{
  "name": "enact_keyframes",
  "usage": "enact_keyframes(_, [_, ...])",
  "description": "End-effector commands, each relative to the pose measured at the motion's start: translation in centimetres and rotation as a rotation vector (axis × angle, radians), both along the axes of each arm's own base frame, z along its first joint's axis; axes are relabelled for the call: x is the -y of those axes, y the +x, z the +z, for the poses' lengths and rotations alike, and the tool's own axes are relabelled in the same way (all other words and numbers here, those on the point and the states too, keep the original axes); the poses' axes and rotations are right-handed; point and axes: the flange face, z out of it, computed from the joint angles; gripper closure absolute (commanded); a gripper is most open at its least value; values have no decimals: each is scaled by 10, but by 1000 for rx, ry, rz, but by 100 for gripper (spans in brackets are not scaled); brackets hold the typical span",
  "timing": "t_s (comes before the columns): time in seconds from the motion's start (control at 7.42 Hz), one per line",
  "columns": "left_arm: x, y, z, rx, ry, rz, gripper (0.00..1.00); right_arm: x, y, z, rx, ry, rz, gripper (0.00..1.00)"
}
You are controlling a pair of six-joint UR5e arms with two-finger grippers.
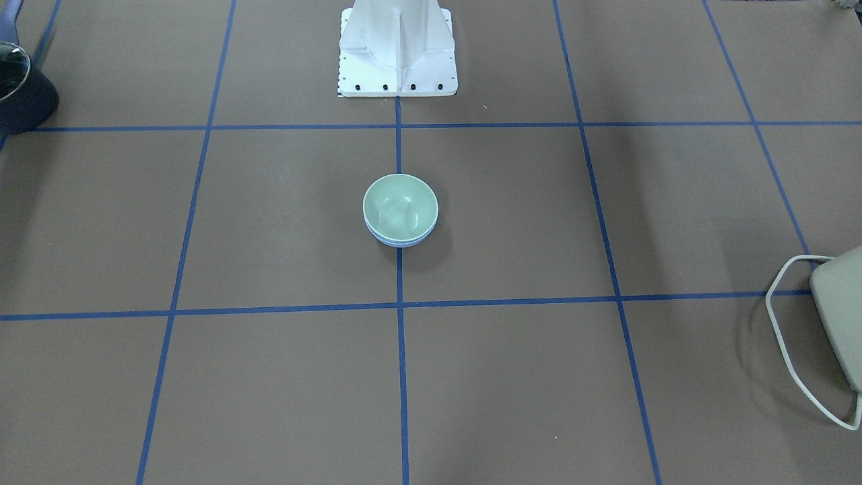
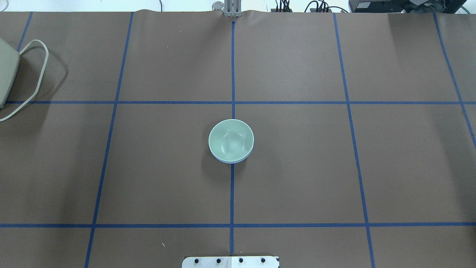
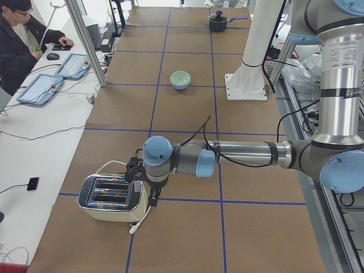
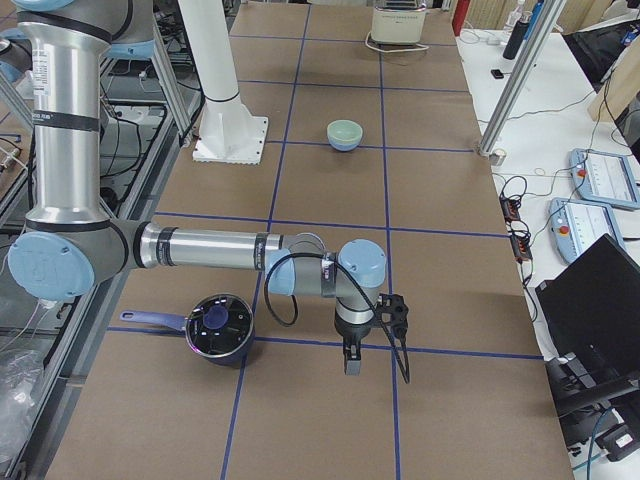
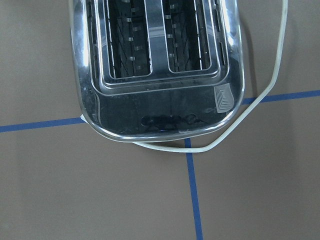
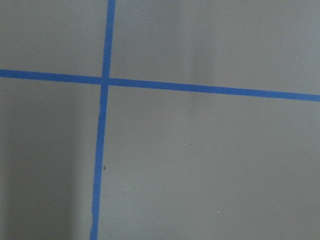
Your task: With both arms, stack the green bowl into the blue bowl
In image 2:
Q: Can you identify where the green bowl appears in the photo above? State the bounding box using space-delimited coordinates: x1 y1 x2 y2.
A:
208 119 255 150

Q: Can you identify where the blue bowl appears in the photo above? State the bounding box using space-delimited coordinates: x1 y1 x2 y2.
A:
210 147 254 164

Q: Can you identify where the small metal cup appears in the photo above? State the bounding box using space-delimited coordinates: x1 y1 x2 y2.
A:
212 1 225 11

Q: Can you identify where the cream toaster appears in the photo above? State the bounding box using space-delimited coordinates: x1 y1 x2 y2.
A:
0 38 20 109

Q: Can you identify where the aluminium frame post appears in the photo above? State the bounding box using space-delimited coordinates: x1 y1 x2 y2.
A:
223 0 242 17

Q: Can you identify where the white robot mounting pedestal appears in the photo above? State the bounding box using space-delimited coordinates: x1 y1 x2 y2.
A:
181 256 280 268

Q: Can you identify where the white toaster power cable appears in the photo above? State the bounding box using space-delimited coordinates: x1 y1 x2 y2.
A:
0 39 49 122

